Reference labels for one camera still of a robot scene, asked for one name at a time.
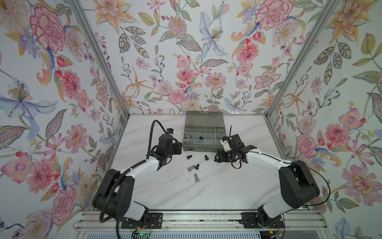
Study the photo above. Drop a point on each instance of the left aluminium corner post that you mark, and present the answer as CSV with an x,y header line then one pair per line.
x,y
89,34

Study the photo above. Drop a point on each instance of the right aluminium corner post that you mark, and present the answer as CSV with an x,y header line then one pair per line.
x,y
302,55

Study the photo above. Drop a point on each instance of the aluminium corner post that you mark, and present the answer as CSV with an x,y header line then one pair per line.
x,y
89,34
302,55

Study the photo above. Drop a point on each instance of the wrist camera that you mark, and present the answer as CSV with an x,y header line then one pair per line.
x,y
225,143
170,131

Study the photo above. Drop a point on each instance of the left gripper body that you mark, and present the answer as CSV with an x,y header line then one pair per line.
x,y
173,149

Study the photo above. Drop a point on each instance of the aluminium mounting rail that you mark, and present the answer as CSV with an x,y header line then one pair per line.
x,y
231,220

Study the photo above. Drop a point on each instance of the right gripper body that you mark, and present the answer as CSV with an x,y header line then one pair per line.
x,y
228,156

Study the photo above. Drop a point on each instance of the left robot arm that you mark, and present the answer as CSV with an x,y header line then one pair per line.
x,y
114,197

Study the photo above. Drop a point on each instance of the silver hex bolt long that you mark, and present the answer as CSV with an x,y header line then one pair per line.
x,y
196,178

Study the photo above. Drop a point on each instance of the grey plastic organizer box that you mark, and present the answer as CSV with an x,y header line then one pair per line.
x,y
203,131

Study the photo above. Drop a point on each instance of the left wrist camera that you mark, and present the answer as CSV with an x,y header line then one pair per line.
x,y
170,131

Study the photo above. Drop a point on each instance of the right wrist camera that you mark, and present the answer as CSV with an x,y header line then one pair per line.
x,y
225,143

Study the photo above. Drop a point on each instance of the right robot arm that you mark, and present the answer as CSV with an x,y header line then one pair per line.
x,y
297,185

